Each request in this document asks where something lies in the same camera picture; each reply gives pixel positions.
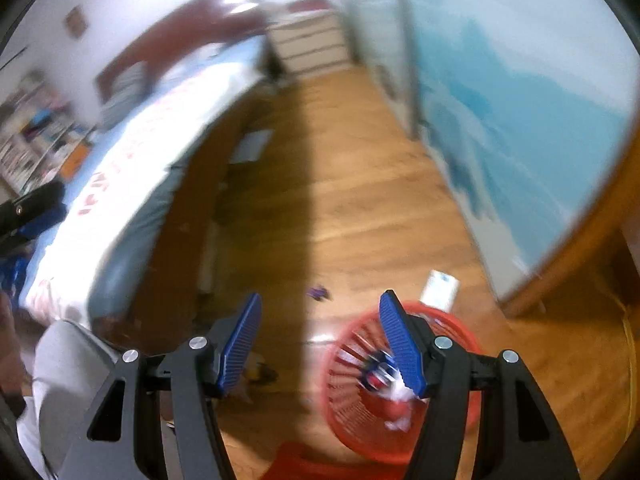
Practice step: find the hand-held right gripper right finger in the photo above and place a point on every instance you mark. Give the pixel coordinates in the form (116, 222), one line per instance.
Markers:
(402, 350)

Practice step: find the person's grey trousers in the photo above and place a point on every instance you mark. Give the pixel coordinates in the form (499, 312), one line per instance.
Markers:
(65, 385)

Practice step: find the blue snack packet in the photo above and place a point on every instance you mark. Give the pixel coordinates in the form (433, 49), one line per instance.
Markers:
(377, 372)

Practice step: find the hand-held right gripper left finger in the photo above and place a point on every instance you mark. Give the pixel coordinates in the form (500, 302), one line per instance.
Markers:
(240, 345)

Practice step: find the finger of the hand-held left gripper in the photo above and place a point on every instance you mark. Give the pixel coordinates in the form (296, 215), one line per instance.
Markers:
(32, 205)

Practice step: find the orange box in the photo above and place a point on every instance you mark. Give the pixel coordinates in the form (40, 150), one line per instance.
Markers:
(77, 162)

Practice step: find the white paper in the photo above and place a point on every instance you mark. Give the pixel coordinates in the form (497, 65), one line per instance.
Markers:
(400, 410)

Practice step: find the white pink printed blanket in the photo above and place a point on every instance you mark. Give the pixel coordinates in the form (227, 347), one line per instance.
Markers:
(125, 175)

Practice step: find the small framed wall picture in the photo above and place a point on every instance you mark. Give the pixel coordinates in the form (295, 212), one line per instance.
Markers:
(75, 21)

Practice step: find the purple wrapper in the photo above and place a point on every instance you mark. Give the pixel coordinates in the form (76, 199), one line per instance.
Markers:
(318, 293)

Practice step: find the dark red wooden headboard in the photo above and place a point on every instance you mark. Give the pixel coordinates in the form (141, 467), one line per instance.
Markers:
(190, 20)

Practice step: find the white and blue carton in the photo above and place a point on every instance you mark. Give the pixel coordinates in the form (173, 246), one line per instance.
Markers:
(440, 290)

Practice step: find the red plastic basket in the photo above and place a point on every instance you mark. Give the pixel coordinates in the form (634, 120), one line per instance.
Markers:
(350, 390)

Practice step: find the cluttered bookshelf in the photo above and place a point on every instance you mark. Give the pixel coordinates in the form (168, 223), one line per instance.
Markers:
(35, 130)

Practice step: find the white chest of drawers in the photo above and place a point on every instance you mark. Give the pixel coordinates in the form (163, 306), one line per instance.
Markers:
(310, 42)

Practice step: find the bed with blue sheet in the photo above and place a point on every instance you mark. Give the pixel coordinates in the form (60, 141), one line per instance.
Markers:
(150, 210)

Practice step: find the person's left forearm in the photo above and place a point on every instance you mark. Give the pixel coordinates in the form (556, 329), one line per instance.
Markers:
(7, 332)

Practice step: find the striped pillow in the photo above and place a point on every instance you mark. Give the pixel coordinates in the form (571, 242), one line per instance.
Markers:
(125, 92)

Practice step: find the flat white box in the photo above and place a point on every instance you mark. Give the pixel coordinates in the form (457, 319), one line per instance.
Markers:
(252, 145)

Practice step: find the red plastic object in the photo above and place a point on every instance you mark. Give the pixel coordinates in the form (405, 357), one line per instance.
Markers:
(310, 462)

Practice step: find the brown slipper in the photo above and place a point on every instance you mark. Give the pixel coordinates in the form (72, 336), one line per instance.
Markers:
(260, 377)

